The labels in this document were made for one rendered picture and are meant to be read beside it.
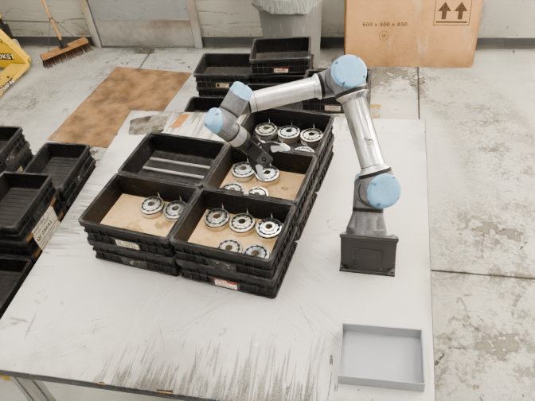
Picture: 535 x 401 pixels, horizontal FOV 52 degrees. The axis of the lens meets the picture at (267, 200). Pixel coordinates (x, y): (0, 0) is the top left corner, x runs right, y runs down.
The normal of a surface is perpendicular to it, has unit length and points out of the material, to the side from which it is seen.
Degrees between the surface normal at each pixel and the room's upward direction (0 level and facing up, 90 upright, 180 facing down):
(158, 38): 90
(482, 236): 0
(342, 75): 41
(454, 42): 73
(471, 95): 0
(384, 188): 56
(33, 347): 0
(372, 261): 90
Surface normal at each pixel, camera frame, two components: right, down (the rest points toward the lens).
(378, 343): -0.09, -0.72
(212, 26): -0.18, 0.69
